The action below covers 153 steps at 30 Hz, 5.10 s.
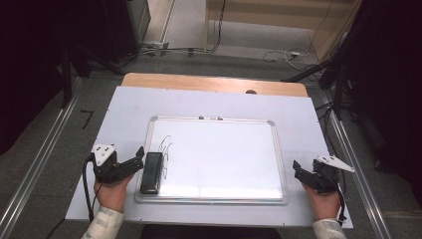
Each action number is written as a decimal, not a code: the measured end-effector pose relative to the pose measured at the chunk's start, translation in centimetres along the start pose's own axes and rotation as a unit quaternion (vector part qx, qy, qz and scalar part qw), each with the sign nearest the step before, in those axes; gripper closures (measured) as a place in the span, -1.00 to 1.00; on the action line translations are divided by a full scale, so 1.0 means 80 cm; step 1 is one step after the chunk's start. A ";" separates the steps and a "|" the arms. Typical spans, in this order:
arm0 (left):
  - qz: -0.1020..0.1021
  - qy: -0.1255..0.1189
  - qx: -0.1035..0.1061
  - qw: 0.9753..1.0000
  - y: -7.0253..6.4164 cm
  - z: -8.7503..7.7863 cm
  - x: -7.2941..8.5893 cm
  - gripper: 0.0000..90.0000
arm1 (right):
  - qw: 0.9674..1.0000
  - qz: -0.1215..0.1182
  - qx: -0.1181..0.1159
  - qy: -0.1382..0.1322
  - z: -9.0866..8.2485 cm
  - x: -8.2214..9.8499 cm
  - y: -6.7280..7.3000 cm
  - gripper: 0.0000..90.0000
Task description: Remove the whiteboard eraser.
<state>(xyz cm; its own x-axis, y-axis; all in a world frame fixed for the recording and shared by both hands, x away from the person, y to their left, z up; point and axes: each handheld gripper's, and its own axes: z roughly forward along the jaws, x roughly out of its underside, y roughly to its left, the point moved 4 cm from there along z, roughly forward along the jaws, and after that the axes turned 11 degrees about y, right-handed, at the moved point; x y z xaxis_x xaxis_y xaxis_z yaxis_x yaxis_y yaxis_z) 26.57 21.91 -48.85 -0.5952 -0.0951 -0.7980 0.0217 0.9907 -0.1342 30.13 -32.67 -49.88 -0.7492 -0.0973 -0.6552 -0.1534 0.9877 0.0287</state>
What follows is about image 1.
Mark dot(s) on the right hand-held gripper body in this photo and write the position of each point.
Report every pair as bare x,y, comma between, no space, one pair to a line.
330,172

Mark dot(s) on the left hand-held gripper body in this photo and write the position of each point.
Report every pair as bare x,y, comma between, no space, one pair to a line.
105,166

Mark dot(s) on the black whiteboard eraser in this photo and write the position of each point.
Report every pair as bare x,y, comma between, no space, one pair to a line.
152,172

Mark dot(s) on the silver framed whiteboard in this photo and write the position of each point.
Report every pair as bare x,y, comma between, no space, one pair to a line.
219,159

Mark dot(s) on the person's right hand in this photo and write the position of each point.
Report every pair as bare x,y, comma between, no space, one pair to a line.
323,204

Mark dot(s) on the person's left hand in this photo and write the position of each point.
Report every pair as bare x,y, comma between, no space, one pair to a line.
112,195

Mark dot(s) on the white table cover sheet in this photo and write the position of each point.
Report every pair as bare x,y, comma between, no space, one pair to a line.
126,116

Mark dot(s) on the black metal stand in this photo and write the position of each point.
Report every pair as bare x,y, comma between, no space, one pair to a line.
339,93

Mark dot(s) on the grey power strip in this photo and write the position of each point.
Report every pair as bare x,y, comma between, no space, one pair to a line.
155,46

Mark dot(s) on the black curtain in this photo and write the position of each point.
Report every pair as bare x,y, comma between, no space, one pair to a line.
30,49
391,83

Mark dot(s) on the dark cabinet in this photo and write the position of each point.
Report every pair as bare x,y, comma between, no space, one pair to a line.
126,26

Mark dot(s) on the light wooden shelf unit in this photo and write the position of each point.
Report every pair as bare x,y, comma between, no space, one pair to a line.
265,20

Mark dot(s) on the aluminium floor rail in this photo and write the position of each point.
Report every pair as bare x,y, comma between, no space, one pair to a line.
36,166
361,186

